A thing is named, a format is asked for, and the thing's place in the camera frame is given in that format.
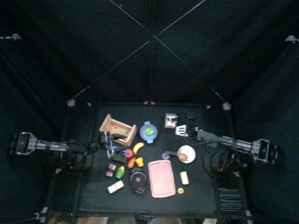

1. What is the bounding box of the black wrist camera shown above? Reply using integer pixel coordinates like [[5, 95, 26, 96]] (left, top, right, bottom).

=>
[[184, 110, 197, 126]]

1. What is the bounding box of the wooden knife holder block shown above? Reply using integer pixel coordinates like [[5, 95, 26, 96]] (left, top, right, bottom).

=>
[[97, 114, 137, 147]]

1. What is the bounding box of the white bowl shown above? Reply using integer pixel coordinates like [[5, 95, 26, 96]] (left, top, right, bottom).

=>
[[162, 144, 197, 165]]

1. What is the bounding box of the white rectangular toy block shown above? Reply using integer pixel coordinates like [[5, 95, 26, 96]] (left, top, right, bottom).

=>
[[106, 179, 126, 194]]

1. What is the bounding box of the yellow toy banana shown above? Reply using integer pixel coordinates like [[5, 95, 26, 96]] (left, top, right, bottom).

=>
[[132, 142, 145, 155]]

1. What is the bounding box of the green yellow toy vegetable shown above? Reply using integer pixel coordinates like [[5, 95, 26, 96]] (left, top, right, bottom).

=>
[[114, 165, 126, 180]]

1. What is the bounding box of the black ribbed panel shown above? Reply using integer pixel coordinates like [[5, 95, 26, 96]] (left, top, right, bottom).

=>
[[216, 187, 244, 215]]

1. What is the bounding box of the metal frame clamp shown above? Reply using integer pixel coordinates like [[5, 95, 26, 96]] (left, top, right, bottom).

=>
[[0, 33, 22, 41], [284, 34, 299, 44]]

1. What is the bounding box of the black toy pot with lid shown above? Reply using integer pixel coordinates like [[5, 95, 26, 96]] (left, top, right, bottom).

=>
[[128, 168, 149, 195]]

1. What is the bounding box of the pink cutting board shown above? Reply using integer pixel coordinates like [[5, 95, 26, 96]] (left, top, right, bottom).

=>
[[146, 159, 177, 200]]

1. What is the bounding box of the thin grey cord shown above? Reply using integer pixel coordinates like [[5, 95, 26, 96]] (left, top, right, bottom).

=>
[[70, 0, 206, 100], [106, 0, 226, 103]]

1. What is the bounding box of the light blue toy bowl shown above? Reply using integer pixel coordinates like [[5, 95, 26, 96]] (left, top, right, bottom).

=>
[[138, 121, 160, 144]]

